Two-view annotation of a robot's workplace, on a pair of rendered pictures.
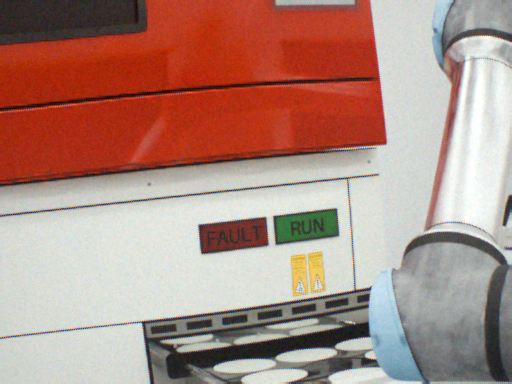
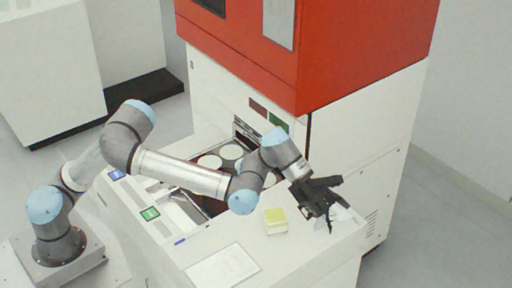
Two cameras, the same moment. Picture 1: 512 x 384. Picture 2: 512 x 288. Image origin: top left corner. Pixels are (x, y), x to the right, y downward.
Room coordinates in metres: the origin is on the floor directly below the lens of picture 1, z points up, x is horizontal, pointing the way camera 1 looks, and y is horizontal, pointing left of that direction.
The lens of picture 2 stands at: (1.24, -1.63, 2.29)
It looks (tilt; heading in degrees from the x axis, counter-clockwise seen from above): 39 degrees down; 74
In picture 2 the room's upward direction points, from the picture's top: straight up
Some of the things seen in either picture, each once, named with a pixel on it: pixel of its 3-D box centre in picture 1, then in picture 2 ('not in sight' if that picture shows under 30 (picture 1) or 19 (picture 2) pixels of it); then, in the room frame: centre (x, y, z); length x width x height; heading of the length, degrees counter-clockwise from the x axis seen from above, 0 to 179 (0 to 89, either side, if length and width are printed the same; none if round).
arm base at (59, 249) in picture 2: not in sight; (55, 236); (0.92, -0.29, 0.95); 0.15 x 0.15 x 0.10
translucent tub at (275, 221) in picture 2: not in sight; (274, 222); (1.64, -0.48, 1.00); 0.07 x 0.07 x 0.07; 89
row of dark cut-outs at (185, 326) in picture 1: (269, 314); (265, 142); (1.75, 0.00, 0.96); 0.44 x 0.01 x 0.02; 112
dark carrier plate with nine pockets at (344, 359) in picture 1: (335, 366); (225, 176); (1.56, -0.10, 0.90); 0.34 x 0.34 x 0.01; 22
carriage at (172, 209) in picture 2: not in sight; (170, 214); (1.32, -0.21, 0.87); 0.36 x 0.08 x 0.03; 112
